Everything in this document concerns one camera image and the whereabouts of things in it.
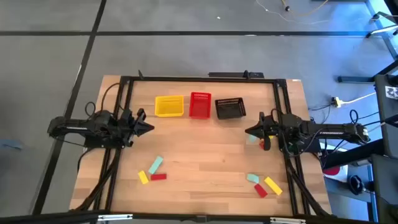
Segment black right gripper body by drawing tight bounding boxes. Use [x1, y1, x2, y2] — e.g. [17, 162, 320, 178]
[259, 111, 280, 152]

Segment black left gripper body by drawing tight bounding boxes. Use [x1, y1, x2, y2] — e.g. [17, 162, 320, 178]
[119, 108, 147, 147]

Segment long teal block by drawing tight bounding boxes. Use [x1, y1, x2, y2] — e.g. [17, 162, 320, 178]
[147, 155, 164, 175]

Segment black plastic basket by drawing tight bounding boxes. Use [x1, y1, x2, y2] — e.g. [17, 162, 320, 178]
[215, 97, 247, 120]

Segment yellow plastic basket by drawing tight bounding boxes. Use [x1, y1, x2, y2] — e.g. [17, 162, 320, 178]
[154, 95, 185, 118]

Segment long yellow block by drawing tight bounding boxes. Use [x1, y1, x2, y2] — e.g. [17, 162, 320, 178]
[264, 176, 284, 196]

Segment red plastic basket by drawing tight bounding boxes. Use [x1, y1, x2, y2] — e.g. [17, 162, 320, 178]
[188, 91, 213, 120]

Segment red round object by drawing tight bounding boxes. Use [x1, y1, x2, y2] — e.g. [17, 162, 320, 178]
[322, 166, 341, 177]

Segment metal floor stand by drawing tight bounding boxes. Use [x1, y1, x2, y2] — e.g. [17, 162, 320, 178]
[337, 0, 398, 83]

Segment black headphones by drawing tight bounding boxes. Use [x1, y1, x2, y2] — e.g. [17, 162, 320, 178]
[348, 175, 374, 196]

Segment black equipment cart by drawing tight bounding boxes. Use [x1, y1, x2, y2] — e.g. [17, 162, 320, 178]
[374, 74, 398, 156]

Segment black white tag marker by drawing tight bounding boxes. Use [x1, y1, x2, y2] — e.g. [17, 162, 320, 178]
[385, 86, 398, 100]

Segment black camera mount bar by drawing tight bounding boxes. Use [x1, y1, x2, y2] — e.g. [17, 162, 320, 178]
[208, 71, 265, 79]

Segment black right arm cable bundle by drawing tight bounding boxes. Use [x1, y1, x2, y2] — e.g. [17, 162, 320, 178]
[285, 155, 330, 217]

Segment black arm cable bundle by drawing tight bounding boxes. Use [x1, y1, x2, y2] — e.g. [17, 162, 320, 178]
[74, 147, 122, 212]
[285, 155, 330, 217]

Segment black left arm cable bundle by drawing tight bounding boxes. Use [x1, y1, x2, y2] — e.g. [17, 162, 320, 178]
[74, 147, 122, 212]

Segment black aluminium table frame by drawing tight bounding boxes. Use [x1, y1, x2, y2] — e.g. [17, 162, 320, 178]
[70, 70, 335, 218]

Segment silver metal bracket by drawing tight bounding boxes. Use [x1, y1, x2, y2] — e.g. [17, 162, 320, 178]
[97, 213, 134, 222]
[269, 217, 307, 224]

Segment white power cable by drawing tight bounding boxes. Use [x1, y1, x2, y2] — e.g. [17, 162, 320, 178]
[340, 91, 377, 105]

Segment thin white floor cable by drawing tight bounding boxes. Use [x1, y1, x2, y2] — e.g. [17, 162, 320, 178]
[255, 0, 330, 26]

